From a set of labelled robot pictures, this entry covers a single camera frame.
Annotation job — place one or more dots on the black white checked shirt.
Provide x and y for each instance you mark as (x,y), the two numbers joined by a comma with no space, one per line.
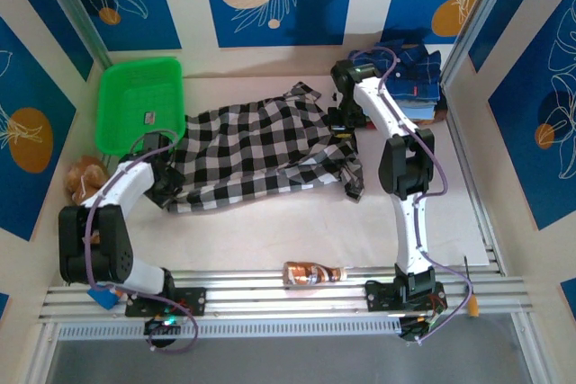
(261,150)

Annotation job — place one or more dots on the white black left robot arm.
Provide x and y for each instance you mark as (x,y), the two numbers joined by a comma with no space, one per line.
(130,184)

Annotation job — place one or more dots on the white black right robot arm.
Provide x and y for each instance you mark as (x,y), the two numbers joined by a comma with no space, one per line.
(407,222)

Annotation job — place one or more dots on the blue plaid folded shirt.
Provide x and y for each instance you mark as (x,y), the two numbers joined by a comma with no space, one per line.
(418,74)

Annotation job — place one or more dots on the small card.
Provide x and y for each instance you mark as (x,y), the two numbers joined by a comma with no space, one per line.
(150,118)

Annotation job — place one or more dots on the light blue folded shirt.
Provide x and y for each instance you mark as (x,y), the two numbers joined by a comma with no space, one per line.
(418,109)

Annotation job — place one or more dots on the brown plush teddy bear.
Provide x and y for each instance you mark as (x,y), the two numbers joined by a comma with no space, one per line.
(83,177)

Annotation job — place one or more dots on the green plastic basket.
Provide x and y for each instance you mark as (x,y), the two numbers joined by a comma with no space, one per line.
(135,91)

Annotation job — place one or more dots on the blue orange toy block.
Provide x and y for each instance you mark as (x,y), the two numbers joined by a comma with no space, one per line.
(104,299)

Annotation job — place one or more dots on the black controller board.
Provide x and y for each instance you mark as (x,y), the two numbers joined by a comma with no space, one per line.
(416,327)
(162,324)

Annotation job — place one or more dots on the brown drink bottle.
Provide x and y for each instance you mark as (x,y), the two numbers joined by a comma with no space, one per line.
(306,274)

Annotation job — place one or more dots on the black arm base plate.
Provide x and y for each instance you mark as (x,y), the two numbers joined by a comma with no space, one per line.
(382,296)
(193,300)

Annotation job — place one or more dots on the aluminium corner post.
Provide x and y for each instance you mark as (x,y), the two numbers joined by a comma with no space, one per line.
(477,15)
(72,2)

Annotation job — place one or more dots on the aluminium rail frame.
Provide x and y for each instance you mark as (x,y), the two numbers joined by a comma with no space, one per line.
(270,300)

